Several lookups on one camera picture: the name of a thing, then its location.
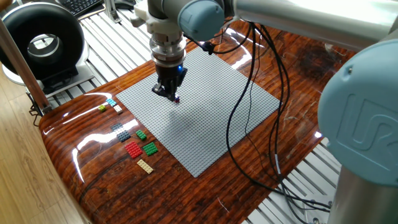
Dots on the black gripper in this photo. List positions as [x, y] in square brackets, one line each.
[169, 77]

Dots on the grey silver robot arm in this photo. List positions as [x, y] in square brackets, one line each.
[360, 112]

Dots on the grey Lego baseplate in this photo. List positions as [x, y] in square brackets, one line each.
[199, 124]

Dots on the white small Lego brick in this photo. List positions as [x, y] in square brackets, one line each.
[117, 109]

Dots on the light blue small Lego brick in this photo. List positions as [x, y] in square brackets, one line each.
[111, 102]

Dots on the green square Lego plate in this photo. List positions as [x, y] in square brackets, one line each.
[150, 148]

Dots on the dark grey Lego plate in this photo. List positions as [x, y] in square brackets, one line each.
[121, 132]

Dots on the lime green small Lego brick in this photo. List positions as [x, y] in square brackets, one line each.
[102, 108]

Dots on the red Lego plate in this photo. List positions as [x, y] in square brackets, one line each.
[133, 149]

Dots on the tan Lego plate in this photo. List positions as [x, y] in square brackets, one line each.
[145, 166]

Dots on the black computer mouse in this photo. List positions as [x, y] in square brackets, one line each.
[124, 3]

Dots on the glossy wood-grain table mat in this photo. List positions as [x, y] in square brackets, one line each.
[186, 199]

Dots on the black keyboard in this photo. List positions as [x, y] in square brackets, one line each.
[81, 6]

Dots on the brown wooden pole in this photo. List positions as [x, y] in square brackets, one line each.
[21, 68]

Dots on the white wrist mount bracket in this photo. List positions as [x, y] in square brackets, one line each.
[158, 21]

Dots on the aluminium bracket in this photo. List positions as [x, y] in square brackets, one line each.
[112, 12]

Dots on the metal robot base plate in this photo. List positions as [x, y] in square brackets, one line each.
[315, 216]

